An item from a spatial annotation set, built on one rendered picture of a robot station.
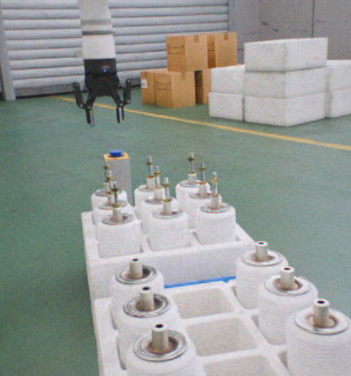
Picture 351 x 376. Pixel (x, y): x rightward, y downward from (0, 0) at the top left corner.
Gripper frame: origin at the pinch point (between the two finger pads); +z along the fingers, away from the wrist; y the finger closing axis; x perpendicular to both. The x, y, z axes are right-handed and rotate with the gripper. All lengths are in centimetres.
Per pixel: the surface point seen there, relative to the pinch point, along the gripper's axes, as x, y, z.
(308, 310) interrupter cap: -67, 12, 22
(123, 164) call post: 24.2, 10.2, 17.5
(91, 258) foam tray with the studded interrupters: -14.2, -9.4, 29.0
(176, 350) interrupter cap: -69, -10, 22
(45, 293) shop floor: 11, -18, 47
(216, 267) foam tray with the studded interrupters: -22.7, 17.6, 33.7
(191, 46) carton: 334, 165, -4
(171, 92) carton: 332, 143, 34
